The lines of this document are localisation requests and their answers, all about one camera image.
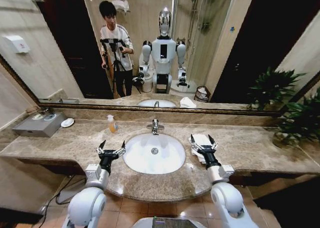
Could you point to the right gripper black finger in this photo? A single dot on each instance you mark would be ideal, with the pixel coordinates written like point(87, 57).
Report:
point(193, 141)
point(212, 141)

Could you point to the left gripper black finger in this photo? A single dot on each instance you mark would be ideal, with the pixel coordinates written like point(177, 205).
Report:
point(122, 147)
point(102, 147)

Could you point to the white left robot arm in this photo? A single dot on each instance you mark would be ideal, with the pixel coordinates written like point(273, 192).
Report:
point(87, 208)

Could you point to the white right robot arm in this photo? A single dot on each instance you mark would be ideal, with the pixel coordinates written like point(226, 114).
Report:
point(227, 198)

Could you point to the white folded towel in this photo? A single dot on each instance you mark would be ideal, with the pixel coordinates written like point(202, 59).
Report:
point(201, 139)

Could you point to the white oval sink basin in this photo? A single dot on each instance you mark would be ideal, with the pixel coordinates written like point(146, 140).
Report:
point(145, 157)

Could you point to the chrome sink drain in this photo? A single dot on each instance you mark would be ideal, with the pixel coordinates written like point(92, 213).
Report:
point(155, 150)

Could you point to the orange liquid soap bottle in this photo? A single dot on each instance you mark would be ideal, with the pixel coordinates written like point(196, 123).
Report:
point(113, 127)

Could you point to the chrome faucet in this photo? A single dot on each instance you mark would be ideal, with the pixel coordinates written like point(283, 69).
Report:
point(155, 126)

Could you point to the white round soap dish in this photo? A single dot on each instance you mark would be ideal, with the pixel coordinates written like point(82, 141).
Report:
point(67, 122)

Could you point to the grey metal tissue box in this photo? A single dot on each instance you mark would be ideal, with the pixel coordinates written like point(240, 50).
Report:
point(37, 127)

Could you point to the black tripod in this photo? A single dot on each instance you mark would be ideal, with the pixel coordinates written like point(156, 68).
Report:
point(115, 62)

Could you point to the green leafy plant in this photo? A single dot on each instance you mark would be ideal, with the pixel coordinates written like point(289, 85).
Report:
point(300, 122)

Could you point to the large framed wall mirror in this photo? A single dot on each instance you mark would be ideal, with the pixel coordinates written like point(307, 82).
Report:
point(225, 37)

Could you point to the white wall paper dispenser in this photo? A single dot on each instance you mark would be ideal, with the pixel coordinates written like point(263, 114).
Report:
point(16, 44)

